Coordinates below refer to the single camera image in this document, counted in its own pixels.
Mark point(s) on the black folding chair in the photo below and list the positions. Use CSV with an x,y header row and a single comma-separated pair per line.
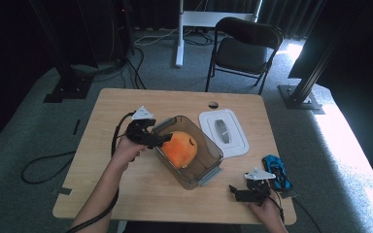
x,y
244,48

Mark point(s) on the grey tape piece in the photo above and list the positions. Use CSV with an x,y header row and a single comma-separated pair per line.
x,y
61,191
289,193

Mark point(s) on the translucent grey storage box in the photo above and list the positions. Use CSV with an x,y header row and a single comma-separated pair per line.
x,y
207,168

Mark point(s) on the person's left hand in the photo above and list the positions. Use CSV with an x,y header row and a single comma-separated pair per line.
x,y
126,155

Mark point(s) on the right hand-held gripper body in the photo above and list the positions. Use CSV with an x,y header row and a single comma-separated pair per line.
x,y
255,189

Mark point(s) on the white desk frame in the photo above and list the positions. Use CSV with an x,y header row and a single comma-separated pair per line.
x,y
187,19

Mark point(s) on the white box lid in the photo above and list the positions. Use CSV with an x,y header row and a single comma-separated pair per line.
x,y
223,132

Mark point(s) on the blue toy car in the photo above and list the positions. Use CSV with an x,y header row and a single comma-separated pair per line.
x,y
278,173

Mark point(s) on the orange plush toy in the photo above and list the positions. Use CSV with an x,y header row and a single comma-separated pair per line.
x,y
179,149

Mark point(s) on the dark curtain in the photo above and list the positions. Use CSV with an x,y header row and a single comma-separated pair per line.
x,y
291,16

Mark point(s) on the black tape strip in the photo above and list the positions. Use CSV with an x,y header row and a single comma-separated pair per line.
x,y
76,126

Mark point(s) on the person's right hand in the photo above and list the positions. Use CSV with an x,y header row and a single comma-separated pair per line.
x,y
267,212

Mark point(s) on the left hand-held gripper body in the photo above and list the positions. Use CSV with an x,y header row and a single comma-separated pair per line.
x,y
139,129

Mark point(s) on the black metal stand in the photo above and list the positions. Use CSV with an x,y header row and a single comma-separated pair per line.
x,y
301,93
68,81

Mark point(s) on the dark equipment rack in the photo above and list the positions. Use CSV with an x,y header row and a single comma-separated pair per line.
x,y
116,29

